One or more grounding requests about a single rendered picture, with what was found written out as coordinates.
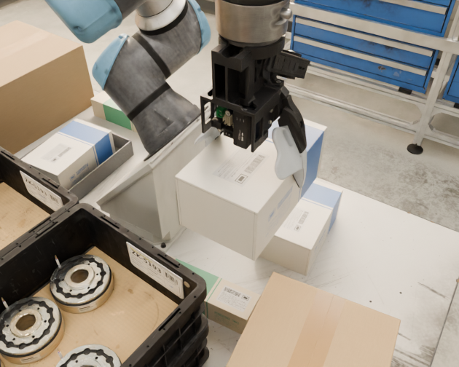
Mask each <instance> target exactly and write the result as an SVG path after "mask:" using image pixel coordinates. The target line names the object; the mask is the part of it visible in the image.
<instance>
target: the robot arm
mask: <svg viewBox="0 0 459 367"><path fill-rule="evenodd" d="M45 1H46V2H47V4H48V5H49V6H50V8H51V9H52V10H53V12H54V13H55V14H56V15H57V16H58V17H59V18H60V19H61V21H62V22H63V23H64V24H65V25H66V27H67V28H68V29H69V30H70V31H71V32H72V34H73V35H75V37H76V38H78V40H80V41H81V42H84V43H87V44H90V43H93V42H95V41H97V40H98V39H99V38H101V37H102V36H103V35H104V34H106V33H107V32H109V31H110V30H111V29H115V28H117V27H118V26H120V25H121V23H122V21H123V20H124V19H125V18H126V17H127V16H128V15H130V14H131V13H132V12H134V11H136V14H135V23H136V25H137V27H138V29H139V30H138V31H137V32H136V33H135V34H133V35H132V36H131V37H130V36H129V35H128V34H126V33H122V34H120V35H119V36H118V37H117V38H116V39H114V40H113V41H112V42H111V43H110V44H109V45H108V46H107V47H106V49H105V50H104V51H103V52H102V53H101V54H100V56H99V57H98V59H97V60H96V61H95V63H94V65H93V68H92V75H93V78H94V79H95V80H96V82H97V83H98V84H99V85H100V86H101V89H102V90H103V91H105V92H106V94H107V95H108V96H109V97H110V98H111V99H112V100H113V101H114V102H115V103H116V105H117V106H118V107H119V108H120V109H121V110H122V112H123V113H124V114H125V115H126V116H127V117H128V119H129V120H130V121H131V122H132V123H133V124H134V126H135V128H136V130H137V133H138V135H139V137H140V139H141V142H142V144H143V145H144V148H145V149H146V151H147V152H148V153H149V154H152V153H153V152H155V151H156V150H157V149H158V148H159V147H161V146H162V145H163V144H165V143H166V142H167V141H169V140H170V139H171V138H172V137H173V136H174V135H175V134H176V133H178V132H179V131H180V130H181V129H182V128H184V127H185V126H186V125H187V124H188V123H189V122H191V121H192V120H193V119H194V118H195V117H196V116H197V115H198V114H199V113H200V112H201V124H202V134H201V135H200V136H199V137H198V138H197V139H196V140H195V142H194V145H197V144H198V143H199V142H201V141H203V140H204V139H205V147H206V146H207V145H209V144H210V143H211V142H212V141H213V140H214V139H215V140H216V139H217V138H218V137H219V136H220V135H221V134H222V133H224V135H225V136H227V137H229V138H232V139H233V144H234V145H236V146H239V147H240V148H243V149H247V148H248V147H249V146H250V145H251V152H252V153H254V152H255V151H256V149H257V148H258V147H259V146H261V145H262V144H263V143H264V141H265V140H266V139H267V138H268V133H269V129H270V128H271V127H272V123H273V122H274V121H275V120H276V119H277V118H278V117H280V118H279V119H278V125H279V127H276V128H274V129H273V131H272V141H273V143H274V145H275V148H276V150H277V158H276V161H275V174H276V175H277V177H278V178H279V179H280V180H284V179H285V178H288V177H289V176H290V175H292V174H293V177H294V180H295V181H296V183H297V186H298V187H299V188H302V187H303V185H304V182H305V177H306V172H307V151H306V148H307V139H306V132H305V123H304V119H303V118H302V115H301V113H300V111H299V109H298V108H297V107H296V105H295V104H294V102H293V100H292V98H291V95H289V93H290V92H289V91H288V90H287V88H286V87H285V86H284V80H282V79H295V77H296V78H301V79H304V78H305V74H306V71H307V67H308V63H309V61H310V60H308V59H305V58H302V55H301V54H299V53H296V52H295V51H293V50H284V47H285V38H286V32H287V29H288V21H289V19H290V18H291V16H292V11H291V9H289V5H290V0H215V13H216V30H217V31H218V34H219V45H218V46H216V47H215V48H213V49H212V50H211V68H212V86H211V87H210V88H208V89H207V90H206V91H205V92H204V93H203V94H202V95H200V109H199V108H198V107H197V105H195V104H193V103H191V102H190V101H189V100H187V99H186V98H185V97H183V96H182V95H180V94H178V93H177V92H176V91H174V90H173V89H172V87H171V86H170V85H169V84H168V83H167V82H166V79H168V78H169V77H170V76H171V75H173V74H174V73H175V72H176V71H178V70H179V69H180V67H182V66H183V65H184V64H185V63H187V62H188V61H189V60H190V59H192V58H193V57H194V56H195V55H198V54H199V53H200V52H201V50H202V49H203V48H204V47H205V46H206V45H207V44H208V43H209V41H210V39H211V29H210V26H209V23H208V20H207V18H206V16H205V14H204V12H202V10H201V9H200V6H199V4H198V3H197V2H196V1H195V0H45ZM277 76H280V77H281V78H282V79H278V78H277ZM208 102H211V115H210V116H209V118H208V120H207V121H205V104H207V103H208Z"/></svg>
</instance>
